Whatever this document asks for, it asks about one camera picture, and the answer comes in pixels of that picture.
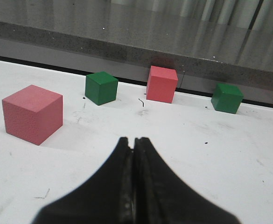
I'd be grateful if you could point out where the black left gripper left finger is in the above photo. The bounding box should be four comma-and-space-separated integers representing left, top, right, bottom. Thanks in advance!
33, 137, 133, 224

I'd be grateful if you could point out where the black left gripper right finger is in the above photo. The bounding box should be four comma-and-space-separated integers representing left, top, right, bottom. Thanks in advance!
133, 138, 240, 224

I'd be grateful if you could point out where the green cube left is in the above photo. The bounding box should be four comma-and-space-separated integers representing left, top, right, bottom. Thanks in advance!
85, 71, 119, 105

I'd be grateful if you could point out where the green cube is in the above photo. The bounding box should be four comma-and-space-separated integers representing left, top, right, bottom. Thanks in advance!
85, 71, 119, 105
211, 83, 244, 114

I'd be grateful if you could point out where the large pink cube near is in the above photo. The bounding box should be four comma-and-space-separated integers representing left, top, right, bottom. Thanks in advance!
2, 85, 63, 145

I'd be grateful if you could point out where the pink cube by ledge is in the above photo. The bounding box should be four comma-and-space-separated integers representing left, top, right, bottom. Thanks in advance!
146, 66, 178, 103

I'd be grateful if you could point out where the green cube right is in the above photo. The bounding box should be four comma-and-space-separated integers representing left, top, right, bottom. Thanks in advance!
211, 83, 244, 114

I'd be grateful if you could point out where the grey stone counter ledge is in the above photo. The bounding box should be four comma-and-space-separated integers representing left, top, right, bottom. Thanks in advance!
0, 0, 273, 104

